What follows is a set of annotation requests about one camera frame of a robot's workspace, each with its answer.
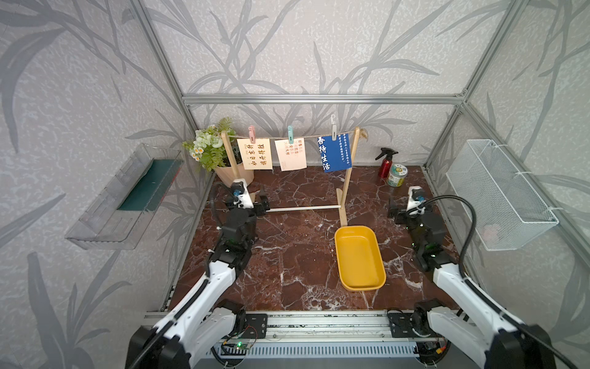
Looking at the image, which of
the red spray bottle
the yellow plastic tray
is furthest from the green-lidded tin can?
the yellow plastic tray

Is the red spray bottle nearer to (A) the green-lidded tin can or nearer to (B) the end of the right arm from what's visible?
(A) the green-lidded tin can

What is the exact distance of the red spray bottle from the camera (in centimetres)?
107
